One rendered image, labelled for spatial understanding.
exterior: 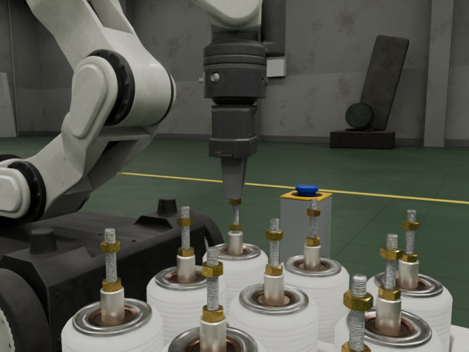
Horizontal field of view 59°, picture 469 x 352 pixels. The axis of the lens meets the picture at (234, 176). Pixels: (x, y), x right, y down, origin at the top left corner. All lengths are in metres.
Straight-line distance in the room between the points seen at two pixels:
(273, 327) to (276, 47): 0.36
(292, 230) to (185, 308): 0.29
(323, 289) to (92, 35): 0.63
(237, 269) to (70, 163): 0.48
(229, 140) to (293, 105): 7.91
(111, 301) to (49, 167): 0.60
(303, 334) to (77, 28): 0.71
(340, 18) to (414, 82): 1.78
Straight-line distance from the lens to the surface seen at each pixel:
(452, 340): 0.61
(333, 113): 8.17
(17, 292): 0.75
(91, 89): 0.81
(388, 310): 0.42
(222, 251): 0.62
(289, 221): 0.72
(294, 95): 8.44
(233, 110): 0.55
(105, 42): 0.86
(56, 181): 0.98
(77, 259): 0.81
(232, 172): 0.57
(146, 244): 0.91
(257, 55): 0.57
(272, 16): 0.59
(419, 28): 8.04
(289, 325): 0.44
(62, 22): 0.95
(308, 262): 0.56
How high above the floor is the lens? 0.44
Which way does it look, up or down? 8 degrees down
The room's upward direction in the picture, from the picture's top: straight up
